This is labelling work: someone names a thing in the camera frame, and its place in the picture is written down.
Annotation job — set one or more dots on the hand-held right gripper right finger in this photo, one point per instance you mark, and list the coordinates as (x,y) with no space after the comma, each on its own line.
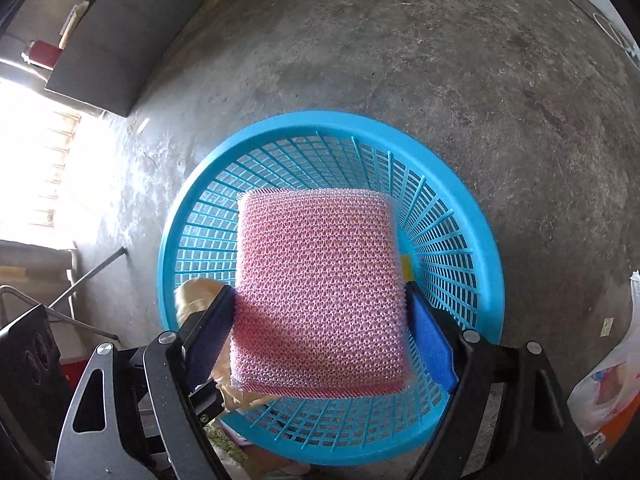
(432,345)

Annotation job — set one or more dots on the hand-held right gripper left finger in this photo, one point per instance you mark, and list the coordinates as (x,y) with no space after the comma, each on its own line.
(210,330)

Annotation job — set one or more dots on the brown paper bag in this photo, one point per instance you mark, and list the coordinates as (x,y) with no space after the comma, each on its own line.
(195,300)

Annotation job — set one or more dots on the pink mesh scrubbing sponge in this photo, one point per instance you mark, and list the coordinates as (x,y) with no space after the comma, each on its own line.
(320,290)

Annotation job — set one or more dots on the blue plastic mesh basket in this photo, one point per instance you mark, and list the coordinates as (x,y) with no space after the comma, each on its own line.
(325,120)

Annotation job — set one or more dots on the white and orange plastic bag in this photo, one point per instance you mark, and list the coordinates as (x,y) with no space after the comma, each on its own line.
(610,390)

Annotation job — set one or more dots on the black panel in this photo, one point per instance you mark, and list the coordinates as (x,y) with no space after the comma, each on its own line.
(30,375)

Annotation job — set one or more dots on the dark cabinet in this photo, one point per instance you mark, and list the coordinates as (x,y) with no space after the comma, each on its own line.
(125,45)

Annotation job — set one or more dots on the red thermos bottle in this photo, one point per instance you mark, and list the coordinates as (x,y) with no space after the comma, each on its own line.
(45,53)

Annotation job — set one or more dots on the metal stool frame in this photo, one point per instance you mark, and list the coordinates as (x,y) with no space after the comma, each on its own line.
(90,275)

